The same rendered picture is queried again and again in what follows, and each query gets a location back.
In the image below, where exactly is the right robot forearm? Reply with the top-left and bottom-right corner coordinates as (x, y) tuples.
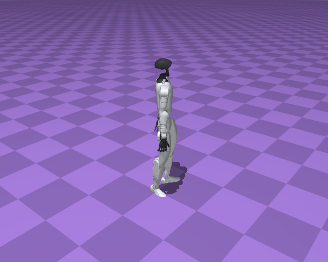
(159, 112), (168, 139)

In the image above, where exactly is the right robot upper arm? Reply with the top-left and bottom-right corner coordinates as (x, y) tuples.
(159, 86), (169, 117)

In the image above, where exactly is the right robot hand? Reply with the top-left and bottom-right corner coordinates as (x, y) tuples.
(157, 134), (169, 152)

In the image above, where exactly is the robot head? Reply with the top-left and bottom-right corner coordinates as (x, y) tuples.
(155, 58), (172, 83)

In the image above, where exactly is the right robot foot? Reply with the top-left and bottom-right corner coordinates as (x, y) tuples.
(150, 184), (166, 197)

